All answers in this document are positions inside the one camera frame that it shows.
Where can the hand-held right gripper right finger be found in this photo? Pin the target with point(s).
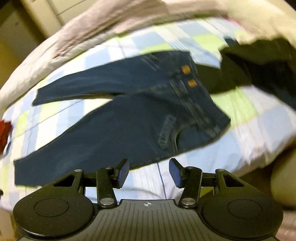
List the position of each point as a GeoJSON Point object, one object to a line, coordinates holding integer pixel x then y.
{"type": "Point", "coordinates": [175, 172]}

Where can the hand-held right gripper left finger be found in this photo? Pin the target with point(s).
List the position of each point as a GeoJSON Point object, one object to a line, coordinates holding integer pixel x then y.
{"type": "Point", "coordinates": [122, 173]}

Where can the dark blue jeans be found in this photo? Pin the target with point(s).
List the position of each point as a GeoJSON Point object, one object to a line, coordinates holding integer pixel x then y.
{"type": "Point", "coordinates": [115, 129]}

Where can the bed with checkered sheet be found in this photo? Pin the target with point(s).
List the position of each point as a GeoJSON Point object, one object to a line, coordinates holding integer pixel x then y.
{"type": "Point", "coordinates": [254, 129]}

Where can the black garment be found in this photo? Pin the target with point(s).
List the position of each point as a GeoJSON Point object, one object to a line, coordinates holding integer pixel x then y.
{"type": "Point", "coordinates": [242, 69]}

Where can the red cloth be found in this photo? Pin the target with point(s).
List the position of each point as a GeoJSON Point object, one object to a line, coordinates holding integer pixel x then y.
{"type": "Point", "coordinates": [5, 136]}

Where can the mauve pillow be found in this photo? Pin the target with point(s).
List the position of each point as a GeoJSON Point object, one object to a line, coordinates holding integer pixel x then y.
{"type": "Point", "coordinates": [127, 16]}

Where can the cream padded headboard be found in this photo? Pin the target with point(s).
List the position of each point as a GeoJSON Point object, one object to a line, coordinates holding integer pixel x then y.
{"type": "Point", "coordinates": [266, 18]}

